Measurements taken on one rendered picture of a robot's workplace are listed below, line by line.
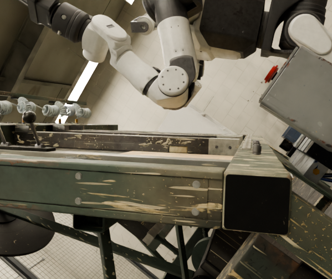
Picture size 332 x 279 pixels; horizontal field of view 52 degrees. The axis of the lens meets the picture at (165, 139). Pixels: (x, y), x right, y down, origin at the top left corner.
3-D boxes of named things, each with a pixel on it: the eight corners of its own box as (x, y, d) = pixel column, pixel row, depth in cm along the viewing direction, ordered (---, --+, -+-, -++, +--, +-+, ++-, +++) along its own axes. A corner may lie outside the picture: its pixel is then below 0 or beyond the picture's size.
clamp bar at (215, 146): (238, 156, 140) (240, 98, 139) (-8, 144, 169) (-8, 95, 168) (239, 154, 150) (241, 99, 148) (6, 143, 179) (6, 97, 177)
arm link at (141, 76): (118, 78, 98) (167, 122, 95) (111, 62, 88) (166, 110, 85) (144, 53, 100) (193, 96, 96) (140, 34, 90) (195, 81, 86)
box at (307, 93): (395, 100, 56) (299, 42, 59) (348, 160, 58) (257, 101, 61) (371, 104, 67) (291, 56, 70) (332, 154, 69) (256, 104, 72)
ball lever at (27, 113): (43, 154, 102) (29, 114, 95) (32, 153, 103) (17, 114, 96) (49, 146, 105) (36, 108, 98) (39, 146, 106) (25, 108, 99)
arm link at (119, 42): (80, 43, 96) (113, 73, 93) (87, 15, 90) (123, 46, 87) (96, 38, 101) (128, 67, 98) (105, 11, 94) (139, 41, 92)
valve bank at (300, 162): (407, 172, 78) (314, 113, 82) (366, 221, 80) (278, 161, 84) (348, 154, 126) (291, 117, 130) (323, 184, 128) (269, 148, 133)
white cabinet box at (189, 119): (294, 178, 486) (177, 98, 522) (269, 210, 498) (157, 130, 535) (290, 171, 544) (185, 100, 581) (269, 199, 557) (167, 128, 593)
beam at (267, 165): (290, 237, 60) (293, 175, 60) (221, 230, 63) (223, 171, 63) (261, 149, 274) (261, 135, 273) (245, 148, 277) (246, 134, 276)
